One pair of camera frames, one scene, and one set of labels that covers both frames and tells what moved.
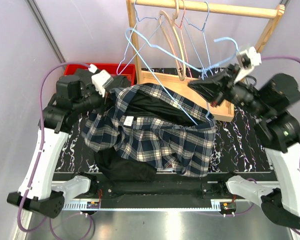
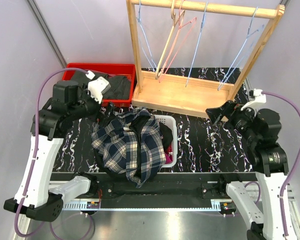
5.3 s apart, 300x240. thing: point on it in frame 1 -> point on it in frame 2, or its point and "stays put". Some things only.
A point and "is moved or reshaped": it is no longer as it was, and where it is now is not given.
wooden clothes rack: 178,83 stays put
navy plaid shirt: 189,149 is moved or reshaped
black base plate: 175,186 stays put
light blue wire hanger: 137,21 -> 139,19
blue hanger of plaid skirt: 203,70 -> 251,41
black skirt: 113,165 -> 138,126
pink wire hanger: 182,37 -> 180,27
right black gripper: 215,84 -> 230,110
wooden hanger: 163,14 -> 173,17
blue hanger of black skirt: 197,36 is moved or reshaped
